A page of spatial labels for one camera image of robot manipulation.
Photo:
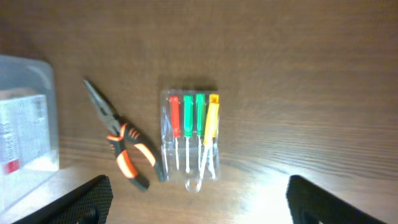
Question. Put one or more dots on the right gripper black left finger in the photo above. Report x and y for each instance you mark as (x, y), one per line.
(88, 203)

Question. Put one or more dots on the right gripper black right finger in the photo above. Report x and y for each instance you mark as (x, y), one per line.
(311, 204)

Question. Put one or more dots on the orange black needle-nose pliers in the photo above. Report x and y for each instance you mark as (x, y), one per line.
(120, 131)

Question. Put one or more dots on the clear screwdriver set case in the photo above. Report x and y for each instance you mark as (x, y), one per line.
(191, 180)

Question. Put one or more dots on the clear plastic container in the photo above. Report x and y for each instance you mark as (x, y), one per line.
(29, 127)

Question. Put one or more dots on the yellow screwdriver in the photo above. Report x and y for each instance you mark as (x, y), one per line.
(210, 133)

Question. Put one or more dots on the red screwdriver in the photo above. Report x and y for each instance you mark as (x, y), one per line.
(175, 122)

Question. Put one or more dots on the green screwdriver left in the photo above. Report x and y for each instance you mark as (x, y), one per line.
(188, 127)

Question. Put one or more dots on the green screwdriver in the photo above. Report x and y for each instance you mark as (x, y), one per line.
(188, 127)
(200, 109)

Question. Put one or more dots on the green screwdriver right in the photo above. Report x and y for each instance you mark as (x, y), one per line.
(200, 109)

